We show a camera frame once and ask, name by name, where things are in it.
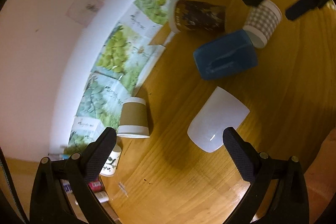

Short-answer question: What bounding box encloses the white plastic cup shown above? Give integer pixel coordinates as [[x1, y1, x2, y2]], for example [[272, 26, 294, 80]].
[[187, 87, 250, 153]]

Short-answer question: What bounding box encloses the panda print white cup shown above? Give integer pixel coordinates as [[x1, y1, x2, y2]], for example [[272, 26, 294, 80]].
[[100, 144, 122, 177]]

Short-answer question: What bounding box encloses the checkered paper cup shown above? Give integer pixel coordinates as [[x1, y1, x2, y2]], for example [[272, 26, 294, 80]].
[[243, 0, 282, 49]]

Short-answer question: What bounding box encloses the brown sleeve paper cup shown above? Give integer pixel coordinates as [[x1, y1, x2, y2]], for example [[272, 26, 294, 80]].
[[117, 97, 150, 139]]

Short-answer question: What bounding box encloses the blue plastic cup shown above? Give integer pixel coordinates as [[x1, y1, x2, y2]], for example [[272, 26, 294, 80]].
[[193, 30, 258, 80]]

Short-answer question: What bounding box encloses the dark patterned paper cup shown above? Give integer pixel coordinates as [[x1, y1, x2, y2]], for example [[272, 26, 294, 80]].
[[167, 0, 226, 34]]

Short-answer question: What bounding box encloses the red pink tube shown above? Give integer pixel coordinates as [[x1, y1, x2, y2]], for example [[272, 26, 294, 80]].
[[88, 178, 105, 193]]

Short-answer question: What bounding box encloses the white small bottle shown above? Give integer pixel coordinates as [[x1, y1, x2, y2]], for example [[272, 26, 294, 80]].
[[94, 191, 109, 203]]

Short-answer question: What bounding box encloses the grape picture card strip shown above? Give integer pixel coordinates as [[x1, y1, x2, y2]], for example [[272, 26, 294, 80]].
[[63, 0, 172, 157]]

